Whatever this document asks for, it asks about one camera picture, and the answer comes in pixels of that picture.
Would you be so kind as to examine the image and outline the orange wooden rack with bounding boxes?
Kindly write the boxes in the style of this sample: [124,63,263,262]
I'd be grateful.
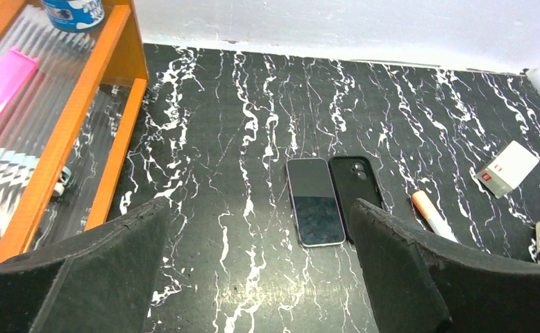
[0,1,148,263]

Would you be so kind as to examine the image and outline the pink box in rack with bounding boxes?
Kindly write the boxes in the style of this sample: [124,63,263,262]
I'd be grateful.
[0,46,39,117]

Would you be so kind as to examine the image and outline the small white red box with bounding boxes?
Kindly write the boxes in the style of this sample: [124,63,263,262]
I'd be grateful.
[473,141,540,199]

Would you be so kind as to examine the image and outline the phone with silver edge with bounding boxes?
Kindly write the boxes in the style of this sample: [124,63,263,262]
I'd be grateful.
[285,158,346,248]

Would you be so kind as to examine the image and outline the orange capped white marker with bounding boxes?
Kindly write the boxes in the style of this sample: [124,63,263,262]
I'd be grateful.
[411,191,458,243]

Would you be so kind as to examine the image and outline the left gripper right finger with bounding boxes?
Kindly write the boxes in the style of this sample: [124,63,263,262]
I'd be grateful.
[348,199,540,332]

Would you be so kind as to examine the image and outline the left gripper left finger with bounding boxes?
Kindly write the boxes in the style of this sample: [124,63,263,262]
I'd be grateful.
[0,198,171,332]

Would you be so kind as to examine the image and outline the black phone case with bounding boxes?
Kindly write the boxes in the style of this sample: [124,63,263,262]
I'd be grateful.
[328,155,385,244]

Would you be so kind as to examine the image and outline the blue labelled bottle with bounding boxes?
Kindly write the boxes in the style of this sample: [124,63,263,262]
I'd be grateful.
[41,0,106,33]

